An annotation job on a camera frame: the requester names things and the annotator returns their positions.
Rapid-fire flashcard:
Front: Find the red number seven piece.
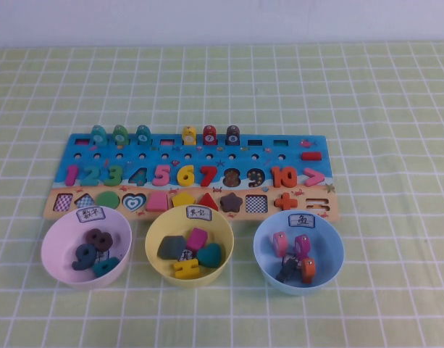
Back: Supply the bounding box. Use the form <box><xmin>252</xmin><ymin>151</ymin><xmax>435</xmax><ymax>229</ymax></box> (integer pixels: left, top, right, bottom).
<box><xmin>199</xmin><ymin>165</ymin><xmax>218</xmax><ymax>187</ymax></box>

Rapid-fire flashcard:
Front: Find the teal heart piece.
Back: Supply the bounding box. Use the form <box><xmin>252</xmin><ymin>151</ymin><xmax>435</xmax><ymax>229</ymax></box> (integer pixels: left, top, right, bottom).
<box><xmin>196</xmin><ymin>242</ymin><xmax>222</xmax><ymax>269</ymax></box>

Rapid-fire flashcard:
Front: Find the yellow plastic bowl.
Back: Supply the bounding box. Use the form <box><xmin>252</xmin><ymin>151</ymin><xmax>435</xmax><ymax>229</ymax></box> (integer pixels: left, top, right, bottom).
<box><xmin>144</xmin><ymin>206</ymin><xmax>235</xmax><ymax>289</ymax></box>

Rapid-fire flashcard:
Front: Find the teal fish number two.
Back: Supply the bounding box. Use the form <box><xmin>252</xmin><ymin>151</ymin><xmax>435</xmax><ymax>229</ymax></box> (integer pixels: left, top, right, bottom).
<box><xmin>90</xmin><ymin>125</ymin><xmax>106</xmax><ymax>146</ymax></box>

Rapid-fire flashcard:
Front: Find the orange number ten piece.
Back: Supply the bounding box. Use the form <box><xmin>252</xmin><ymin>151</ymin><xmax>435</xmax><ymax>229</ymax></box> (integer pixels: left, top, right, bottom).
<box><xmin>271</xmin><ymin>165</ymin><xmax>298</xmax><ymax>188</ymax></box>

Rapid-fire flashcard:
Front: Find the green checked tablecloth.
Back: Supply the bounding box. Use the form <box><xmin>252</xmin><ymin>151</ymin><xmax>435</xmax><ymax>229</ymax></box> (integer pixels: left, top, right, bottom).
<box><xmin>0</xmin><ymin>43</ymin><xmax>444</xmax><ymax>348</ymax></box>

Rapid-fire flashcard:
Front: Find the yellow fish number six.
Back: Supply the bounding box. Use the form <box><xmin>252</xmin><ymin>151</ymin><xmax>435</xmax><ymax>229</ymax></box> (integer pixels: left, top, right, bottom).
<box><xmin>181</xmin><ymin>125</ymin><xmax>197</xmax><ymax>146</ymax></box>

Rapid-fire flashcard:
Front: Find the blue plastic bowl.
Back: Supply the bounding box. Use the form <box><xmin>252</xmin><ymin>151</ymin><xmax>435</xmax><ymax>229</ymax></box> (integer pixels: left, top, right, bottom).
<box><xmin>253</xmin><ymin>210</ymin><xmax>345</xmax><ymax>297</ymax></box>

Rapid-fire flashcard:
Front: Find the red triangle piece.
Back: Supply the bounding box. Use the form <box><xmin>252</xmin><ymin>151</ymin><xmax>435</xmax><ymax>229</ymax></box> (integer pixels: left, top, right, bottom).
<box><xmin>196</xmin><ymin>191</ymin><xmax>219</xmax><ymax>211</ymax></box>

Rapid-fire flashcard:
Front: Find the blue wooden puzzle board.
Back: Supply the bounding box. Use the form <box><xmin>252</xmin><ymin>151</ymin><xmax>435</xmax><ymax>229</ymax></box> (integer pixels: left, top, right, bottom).
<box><xmin>42</xmin><ymin>133</ymin><xmax>341</xmax><ymax>221</ymax></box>

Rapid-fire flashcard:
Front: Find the teal number two piece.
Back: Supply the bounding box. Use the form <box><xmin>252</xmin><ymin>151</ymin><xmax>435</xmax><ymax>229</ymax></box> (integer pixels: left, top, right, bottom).
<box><xmin>78</xmin><ymin>165</ymin><xmax>99</xmax><ymax>186</ymax></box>

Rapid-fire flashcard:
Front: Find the yellow number six piece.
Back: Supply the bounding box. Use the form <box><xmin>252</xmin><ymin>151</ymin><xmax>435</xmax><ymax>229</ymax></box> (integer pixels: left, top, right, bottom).
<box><xmin>176</xmin><ymin>165</ymin><xmax>196</xmax><ymax>188</ymax></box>

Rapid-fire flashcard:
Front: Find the pink number one piece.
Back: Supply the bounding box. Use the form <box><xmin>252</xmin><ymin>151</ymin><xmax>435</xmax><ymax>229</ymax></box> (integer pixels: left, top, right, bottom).
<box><xmin>64</xmin><ymin>165</ymin><xmax>79</xmax><ymax>186</ymax></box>

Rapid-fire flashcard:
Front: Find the green circle piece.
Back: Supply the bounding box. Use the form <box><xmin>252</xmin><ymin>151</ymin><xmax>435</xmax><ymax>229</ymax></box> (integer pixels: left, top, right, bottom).
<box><xmin>96</xmin><ymin>191</ymin><xmax>121</xmax><ymax>210</ymax></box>

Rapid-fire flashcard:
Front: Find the magenta fish piece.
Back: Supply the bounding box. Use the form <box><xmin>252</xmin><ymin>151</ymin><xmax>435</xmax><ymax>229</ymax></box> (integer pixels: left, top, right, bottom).
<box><xmin>294</xmin><ymin>234</ymin><xmax>311</xmax><ymax>260</ymax></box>

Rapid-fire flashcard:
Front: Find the red fish number seven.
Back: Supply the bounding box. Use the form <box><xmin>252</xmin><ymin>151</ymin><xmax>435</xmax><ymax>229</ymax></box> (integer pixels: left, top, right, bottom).
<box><xmin>202</xmin><ymin>125</ymin><xmax>218</xmax><ymax>146</ymax></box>

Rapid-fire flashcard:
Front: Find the dark blue square piece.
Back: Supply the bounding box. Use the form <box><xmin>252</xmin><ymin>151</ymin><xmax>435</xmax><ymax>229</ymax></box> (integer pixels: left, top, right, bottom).
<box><xmin>158</xmin><ymin>235</ymin><xmax>188</xmax><ymax>261</ymax></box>

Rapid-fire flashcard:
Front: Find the green number three piece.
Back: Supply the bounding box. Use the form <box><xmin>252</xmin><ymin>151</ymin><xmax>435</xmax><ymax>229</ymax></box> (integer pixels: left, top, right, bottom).
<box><xmin>104</xmin><ymin>165</ymin><xmax>122</xmax><ymax>186</ymax></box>

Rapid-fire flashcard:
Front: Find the yellow equals sign piece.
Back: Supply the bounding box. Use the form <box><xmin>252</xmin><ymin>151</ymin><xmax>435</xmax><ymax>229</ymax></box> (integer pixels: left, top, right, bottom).
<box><xmin>172</xmin><ymin>257</ymin><xmax>201</xmax><ymax>280</ymax></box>

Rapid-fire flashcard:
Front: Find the magenta rectangle piece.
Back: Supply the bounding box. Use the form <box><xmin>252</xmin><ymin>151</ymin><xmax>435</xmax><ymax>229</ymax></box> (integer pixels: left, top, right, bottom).
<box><xmin>185</xmin><ymin>227</ymin><xmax>209</xmax><ymax>252</ymax></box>

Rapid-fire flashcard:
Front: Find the pink plastic bowl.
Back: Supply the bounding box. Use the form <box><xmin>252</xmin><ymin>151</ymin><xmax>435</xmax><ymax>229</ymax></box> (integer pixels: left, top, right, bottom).
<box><xmin>40</xmin><ymin>205</ymin><xmax>133</xmax><ymax>289</ymax></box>

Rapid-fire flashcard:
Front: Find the orange fish piece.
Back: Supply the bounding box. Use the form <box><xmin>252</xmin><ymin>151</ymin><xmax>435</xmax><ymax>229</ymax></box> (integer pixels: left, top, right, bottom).
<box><xmin>301</xmin><ymin>257</ymin><xmax>317</xmax><ymax>285</ymax></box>

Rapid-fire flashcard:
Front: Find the pink greater-than sign piece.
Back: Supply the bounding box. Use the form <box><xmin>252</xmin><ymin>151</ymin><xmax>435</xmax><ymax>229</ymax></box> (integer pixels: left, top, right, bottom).
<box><xmin>303</xmin><ymin>167</ymin><xmax>324</xmax><ymax>188</ymax></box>

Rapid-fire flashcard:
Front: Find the orange plus sign piece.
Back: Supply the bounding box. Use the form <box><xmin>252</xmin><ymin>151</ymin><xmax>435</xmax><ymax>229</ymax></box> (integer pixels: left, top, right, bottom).
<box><xmin>274</xmin><ymin>193</ymin><xmax>298</xmax><ymax>211</ymax></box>

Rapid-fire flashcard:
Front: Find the brown fish number eight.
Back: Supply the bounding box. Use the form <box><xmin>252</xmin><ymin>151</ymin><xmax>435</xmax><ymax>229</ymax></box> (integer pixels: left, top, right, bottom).
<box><xmin>225</xmin><ymin>125</ymin><xmax>241</xmax><ymax>146</ymax></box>

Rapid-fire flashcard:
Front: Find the pink fish piece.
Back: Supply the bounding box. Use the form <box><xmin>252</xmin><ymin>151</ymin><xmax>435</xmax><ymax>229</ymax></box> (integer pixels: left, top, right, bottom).
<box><xmin>272</xmin><ymin>231</ymin><xmax>288</xmax><ymax>257</ymax></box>

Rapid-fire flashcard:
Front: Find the green fish number three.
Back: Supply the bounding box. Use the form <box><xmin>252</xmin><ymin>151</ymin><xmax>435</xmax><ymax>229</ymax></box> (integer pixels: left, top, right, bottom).
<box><xmin>112</xmin><ymin>125</ymin><xmax>129</xmax><ymax>146</ymax></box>

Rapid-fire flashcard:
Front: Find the teal number four piece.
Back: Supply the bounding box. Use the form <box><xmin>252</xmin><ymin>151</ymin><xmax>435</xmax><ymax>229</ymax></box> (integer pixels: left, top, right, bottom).
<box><xmin>92</xmin><ymin>256</ymin><xmax>120</xmax><ymax>278</ymax></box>

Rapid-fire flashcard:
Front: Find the teal fish number four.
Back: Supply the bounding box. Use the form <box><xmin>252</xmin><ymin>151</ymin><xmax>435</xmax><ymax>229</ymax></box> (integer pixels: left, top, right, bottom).
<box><xmin>135</xmin><ymin>125</ymin><xmax>152</xmax><ymax>145</ymax></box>

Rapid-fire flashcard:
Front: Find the dark grey fish piece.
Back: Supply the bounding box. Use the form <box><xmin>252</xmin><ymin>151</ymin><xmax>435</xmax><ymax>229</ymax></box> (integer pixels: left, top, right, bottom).
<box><xmin>275</xmin><ymin>257</ymin><xmax>301</xmax><ymax>283</ymax></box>

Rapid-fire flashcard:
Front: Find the brown star piece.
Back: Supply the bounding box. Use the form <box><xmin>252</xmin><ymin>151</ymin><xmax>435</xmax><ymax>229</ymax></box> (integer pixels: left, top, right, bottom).
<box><xmin>220</xmin><ymin>191</ymin><xmax>244</xmax><ymax>212</ymax></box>

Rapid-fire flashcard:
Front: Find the yellow pentagon piece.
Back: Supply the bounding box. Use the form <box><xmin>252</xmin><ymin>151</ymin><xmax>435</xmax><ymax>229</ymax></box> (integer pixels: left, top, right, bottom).
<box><xmin>171</xmin><ymin>191</ymin><xmax>197</xmax><ymax>210</ymax></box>

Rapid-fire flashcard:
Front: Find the pink trapezoid piece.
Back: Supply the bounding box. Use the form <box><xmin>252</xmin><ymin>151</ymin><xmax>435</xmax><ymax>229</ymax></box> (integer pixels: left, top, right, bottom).
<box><xmin>146</xmin><ymin>192</ymin><xmax>168</xmax><ymax>212</ymax></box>

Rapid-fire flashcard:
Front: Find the pink number five piece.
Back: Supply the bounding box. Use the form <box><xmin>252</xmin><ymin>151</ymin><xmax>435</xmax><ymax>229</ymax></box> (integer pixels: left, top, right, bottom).
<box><xmin>152</xmin><ymin>165</ymin><xmax>171</xmax><ymax>186</ymax></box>

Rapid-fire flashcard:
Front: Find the dark blue number nine piece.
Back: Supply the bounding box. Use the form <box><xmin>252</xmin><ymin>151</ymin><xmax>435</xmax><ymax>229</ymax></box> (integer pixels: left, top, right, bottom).
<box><xmin>72</xmin><ymin>242</ymin><xmax>99</xmax><ymax>271</ymax></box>

